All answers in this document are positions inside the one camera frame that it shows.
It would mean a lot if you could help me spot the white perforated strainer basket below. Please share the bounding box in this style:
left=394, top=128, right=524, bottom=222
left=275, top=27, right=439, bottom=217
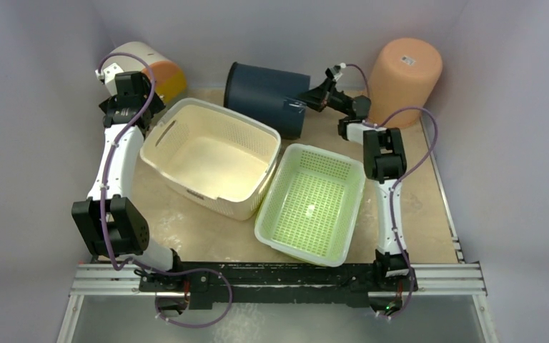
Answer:
left=254, top=144, right=366, bottom=267

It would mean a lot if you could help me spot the orange plastic bucket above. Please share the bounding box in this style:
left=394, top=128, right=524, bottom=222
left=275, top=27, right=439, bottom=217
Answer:
left=367, top=37, right=443, bottom=129

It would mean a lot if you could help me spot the lime green basin tray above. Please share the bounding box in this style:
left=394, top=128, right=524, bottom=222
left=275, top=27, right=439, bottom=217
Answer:
left=268, top=188, right=364, bottom=267

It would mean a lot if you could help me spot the dark navy round bin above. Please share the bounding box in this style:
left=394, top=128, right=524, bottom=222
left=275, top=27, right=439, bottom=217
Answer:
left=223, top=61, right=310, bottom=140

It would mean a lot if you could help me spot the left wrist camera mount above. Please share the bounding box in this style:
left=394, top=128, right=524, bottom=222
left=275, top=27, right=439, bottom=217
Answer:
left=94, top=63, right=124, bottom=86

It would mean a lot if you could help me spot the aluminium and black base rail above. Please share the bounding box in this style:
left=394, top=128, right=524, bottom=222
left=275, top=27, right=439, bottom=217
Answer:
left=70, top=262, right=488, bottom=312

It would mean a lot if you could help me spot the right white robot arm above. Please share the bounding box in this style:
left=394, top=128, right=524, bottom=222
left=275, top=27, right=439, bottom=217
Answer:
left=296, top=79, right=415, bottom=291

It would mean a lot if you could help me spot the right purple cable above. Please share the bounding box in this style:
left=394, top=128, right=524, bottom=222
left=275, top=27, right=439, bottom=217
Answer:
left=342, top=62, right=440, bottom=322

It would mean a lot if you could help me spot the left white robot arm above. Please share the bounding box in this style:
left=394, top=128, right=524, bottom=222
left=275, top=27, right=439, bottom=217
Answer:
left=71, top=71, right=184, bottom=292

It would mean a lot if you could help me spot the cream perforated laundry basket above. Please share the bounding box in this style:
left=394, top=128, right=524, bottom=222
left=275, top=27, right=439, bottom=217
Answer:
left=139, top=98, right=282, bottom=221

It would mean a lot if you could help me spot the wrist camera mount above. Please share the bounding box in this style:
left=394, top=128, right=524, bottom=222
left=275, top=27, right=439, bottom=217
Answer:
left=94, top=63, right=124, bottom=86
left=325, top=63, right=347, bottom=82

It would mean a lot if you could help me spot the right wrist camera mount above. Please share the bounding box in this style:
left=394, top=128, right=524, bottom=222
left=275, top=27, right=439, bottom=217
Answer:
left=325, top=63, right=347, bottom=82

